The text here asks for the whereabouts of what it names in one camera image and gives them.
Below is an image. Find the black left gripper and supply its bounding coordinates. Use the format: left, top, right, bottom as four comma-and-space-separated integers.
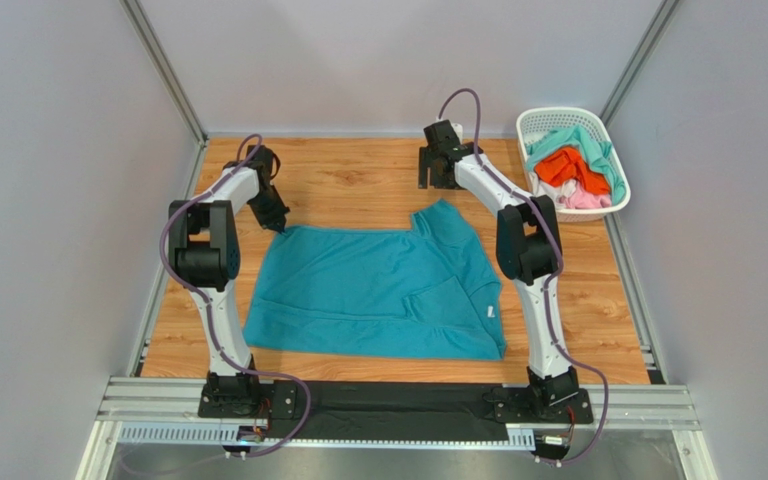
249, 184, 291, 232

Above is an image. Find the teal t shirt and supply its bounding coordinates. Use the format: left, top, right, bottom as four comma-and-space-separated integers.
243, 200, 507, 361

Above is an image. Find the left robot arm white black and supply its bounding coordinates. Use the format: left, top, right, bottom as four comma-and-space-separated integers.
160, 144, 290, 408

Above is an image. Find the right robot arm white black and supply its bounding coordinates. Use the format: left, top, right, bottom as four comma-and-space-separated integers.
418, 120, 579, 408

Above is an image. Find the orange shirt in basket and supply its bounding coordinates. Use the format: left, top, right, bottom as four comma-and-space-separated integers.
534, 146, 611, 194

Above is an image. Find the white shirt in basket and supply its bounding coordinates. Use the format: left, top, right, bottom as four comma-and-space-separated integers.
530, 172, 579, 209

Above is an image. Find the pink shirt in basket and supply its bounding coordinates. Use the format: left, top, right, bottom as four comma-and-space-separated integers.
560, 184, 612, 210

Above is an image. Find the light teal shirt in basket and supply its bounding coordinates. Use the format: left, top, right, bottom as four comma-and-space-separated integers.
523, 125, 629, 208

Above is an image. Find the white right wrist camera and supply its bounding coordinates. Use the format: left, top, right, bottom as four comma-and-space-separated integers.
438, 120, 464, 143

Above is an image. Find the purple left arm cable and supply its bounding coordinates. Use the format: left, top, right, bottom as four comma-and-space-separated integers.
158, 133, 314, 461

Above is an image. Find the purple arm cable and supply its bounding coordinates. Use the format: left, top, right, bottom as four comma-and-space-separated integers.
437, 87, 610, 466
158, 133, 314, 461

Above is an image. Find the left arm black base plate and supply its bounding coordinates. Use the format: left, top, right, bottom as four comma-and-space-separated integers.
197, 373, 306, 420

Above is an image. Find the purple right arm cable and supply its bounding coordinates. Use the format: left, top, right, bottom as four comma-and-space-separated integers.
437, 87, 610, 466

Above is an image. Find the aluminium front rail frame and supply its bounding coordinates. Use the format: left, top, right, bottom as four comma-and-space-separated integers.
76, 377, 717, 479

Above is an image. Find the left corner aluminium post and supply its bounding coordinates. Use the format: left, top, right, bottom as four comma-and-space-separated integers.
120, 0, 208, 146

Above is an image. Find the corner aluminium post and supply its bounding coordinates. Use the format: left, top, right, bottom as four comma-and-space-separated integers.
600, 0, 682, 127
120, 0, 208, 146

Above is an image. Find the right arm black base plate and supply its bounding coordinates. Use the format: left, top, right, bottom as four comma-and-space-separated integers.
483, 386, 595, 425

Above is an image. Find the right corner aluminium post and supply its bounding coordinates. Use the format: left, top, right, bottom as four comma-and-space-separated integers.
600, 0, 682, 127

